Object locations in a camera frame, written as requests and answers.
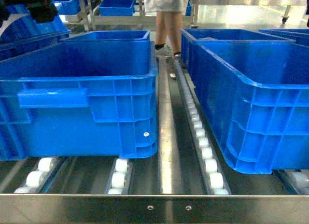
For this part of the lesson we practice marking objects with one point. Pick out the large blue crate left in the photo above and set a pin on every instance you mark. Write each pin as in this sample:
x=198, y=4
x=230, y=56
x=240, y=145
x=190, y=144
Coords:
x=93, y=98

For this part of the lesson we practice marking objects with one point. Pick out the large blue crate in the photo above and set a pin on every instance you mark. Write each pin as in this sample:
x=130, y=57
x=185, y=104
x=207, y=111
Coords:
x=254, y=91
x=93, y=98

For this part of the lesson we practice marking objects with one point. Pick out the white roller track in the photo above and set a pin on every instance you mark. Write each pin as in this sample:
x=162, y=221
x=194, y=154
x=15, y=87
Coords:
x=212, y=174

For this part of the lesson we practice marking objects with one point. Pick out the person legs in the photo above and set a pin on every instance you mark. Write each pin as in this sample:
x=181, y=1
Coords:
x=169, y=22

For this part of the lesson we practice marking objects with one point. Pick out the large blue crate right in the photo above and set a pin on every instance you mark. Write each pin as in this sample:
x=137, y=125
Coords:
x=254, y=91

